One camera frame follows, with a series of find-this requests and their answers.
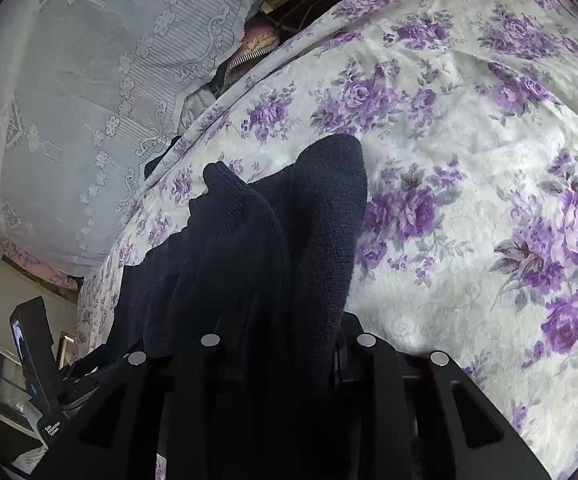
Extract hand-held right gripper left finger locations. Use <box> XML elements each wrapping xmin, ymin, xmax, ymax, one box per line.
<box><xmin>29</xmin><ymin>334</ymin><xmax>242</xmax><ymax>480</ymax></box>

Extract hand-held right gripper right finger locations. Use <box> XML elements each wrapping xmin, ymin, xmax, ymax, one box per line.
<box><xmin>335</xmin><ymin>332</ymin><xmax>552</xmax><ymax>480</ymax></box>

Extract wooden frame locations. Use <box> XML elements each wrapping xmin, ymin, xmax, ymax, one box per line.
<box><xmin>56</xmin><ymin>330</ymin><xmax>76</xmax><ymax>367</ymax></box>

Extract white lace cover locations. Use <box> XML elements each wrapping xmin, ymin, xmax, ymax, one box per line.
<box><xmin>0</xmin><ymin>0</ymin><xmax>306</xmax><ymax>277</ymax></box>

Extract pink zippered pillow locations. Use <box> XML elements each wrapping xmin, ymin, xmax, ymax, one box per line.
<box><xmin>213</xmin><ymin>25</ymin><xmax>280</xmax><ymax>98</ymax></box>

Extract purple floral bedsheet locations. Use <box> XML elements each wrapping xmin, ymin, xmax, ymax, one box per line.
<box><xmin>76</xmin><ymin>0</ymin><xmax>578</xmax><ymax>480</ymax></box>

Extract navy knit cardigan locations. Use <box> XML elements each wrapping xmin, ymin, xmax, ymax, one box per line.
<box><xmin>76</xmin><ymin>134</ymin><xmax>412</xmax><ymax>480</ymax></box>

